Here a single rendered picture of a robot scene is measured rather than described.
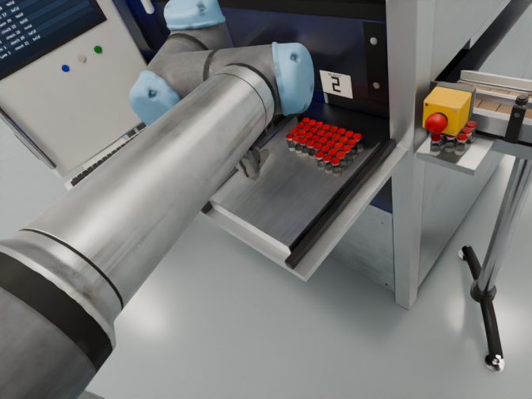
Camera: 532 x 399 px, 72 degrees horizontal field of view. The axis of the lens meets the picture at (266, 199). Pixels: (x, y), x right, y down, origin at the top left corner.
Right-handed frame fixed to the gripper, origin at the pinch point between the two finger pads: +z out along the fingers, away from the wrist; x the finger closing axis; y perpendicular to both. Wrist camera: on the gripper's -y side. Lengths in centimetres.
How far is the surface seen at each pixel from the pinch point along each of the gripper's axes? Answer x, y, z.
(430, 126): -25.3, 27.3, 0.6
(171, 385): 38, -54, 102
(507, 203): -43, 43, 36
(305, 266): -16.2, -7.2, 11.4
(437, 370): -47, 10, 98
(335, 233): -17.3, 2.5, 11.8
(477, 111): -30, 42, 7
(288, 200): -3.0, 5.3, 13.0
